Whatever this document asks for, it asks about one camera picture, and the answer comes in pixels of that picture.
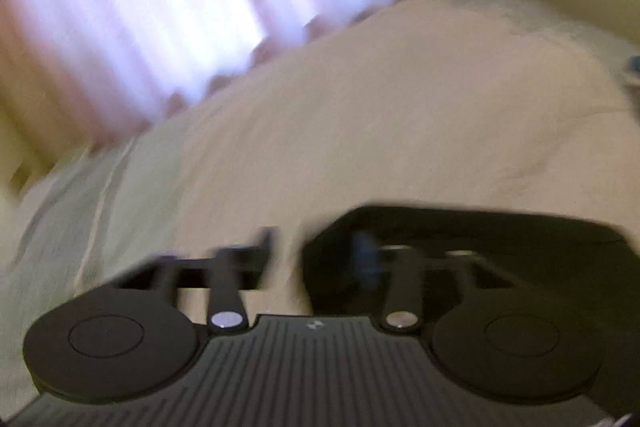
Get black pants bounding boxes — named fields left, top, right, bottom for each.
left=300, top=205, right=639, bottom=414

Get light blue striped blanket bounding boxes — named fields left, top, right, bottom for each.
left=1, top=110, right=205, bottom=418

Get white quilted bedspread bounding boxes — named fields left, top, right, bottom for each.
left=176, top=0, right=639, bottom=313

